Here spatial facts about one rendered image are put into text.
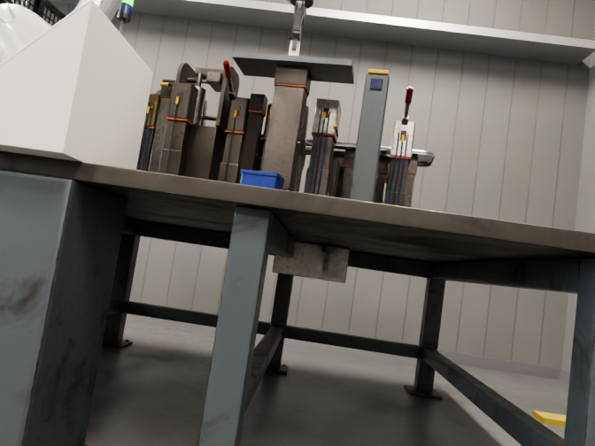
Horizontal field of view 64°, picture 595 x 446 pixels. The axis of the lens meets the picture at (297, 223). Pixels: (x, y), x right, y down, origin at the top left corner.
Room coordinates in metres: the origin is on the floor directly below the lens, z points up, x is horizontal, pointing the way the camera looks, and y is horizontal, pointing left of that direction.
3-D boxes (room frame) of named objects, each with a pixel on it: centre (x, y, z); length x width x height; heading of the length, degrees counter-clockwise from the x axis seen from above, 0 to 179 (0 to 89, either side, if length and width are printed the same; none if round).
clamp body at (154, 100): (1.66, 0.57, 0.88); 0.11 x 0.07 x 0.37; 170
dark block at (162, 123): (1.64, 0.51, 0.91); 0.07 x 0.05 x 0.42; 170
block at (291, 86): (1.44, 0.08, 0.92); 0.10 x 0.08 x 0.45; 80
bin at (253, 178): (1.34, 0.12, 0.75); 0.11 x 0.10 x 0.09; 80
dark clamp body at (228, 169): (1.60, 0.25, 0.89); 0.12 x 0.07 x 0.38; 170
